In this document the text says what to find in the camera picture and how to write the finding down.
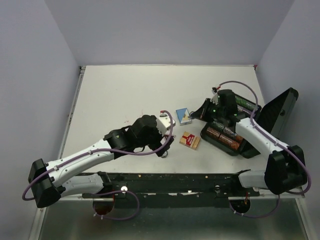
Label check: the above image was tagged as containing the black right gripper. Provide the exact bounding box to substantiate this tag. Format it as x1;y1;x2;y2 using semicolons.
191;98;225;123

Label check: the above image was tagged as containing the blue playing card deck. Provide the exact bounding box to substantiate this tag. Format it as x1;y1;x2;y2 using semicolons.
175;108;192;126

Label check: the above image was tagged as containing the blue ten poker chip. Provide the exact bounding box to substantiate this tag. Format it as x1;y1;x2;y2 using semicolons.
161;151;168;158

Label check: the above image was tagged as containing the red Texas Hold'em card deck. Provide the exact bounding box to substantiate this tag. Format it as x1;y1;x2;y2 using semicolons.
179;131;201;150

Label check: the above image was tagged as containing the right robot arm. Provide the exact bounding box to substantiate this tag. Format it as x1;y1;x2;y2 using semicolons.
190;88;308;196

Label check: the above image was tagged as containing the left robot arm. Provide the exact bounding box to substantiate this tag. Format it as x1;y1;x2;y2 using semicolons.
22;110;176;208

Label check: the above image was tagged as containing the black poker set case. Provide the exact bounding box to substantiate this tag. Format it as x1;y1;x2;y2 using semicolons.
200;87;299;159

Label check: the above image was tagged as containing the orange black chip roll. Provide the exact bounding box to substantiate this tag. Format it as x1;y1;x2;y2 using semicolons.
206;127;221;139

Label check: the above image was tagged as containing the tan blue chip roll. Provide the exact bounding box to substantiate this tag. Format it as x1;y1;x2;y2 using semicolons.
223;126;237;137

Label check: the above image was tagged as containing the purple white chip roll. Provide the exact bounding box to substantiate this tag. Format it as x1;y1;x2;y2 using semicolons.
237;104;259;116

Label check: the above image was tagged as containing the green purple chip roll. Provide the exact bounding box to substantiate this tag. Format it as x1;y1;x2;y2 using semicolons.
235;94;256;111

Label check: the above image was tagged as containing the brown orange chip roll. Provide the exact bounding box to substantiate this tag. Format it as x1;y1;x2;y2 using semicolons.
218;134;243;151

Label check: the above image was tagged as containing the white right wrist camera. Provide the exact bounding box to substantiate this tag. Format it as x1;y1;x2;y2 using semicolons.
210;85;221;105

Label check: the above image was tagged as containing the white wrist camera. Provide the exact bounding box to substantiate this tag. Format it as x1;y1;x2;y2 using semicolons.
156;113;171;135
210;85;221;105

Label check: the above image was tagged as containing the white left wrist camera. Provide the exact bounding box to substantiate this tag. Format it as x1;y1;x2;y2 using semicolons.
156;113;171;135

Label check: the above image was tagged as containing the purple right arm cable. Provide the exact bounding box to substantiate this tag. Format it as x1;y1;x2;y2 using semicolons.
217;80;311;218

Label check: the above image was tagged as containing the aluminium frame rail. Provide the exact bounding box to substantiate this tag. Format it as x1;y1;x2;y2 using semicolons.
39;177;306;201

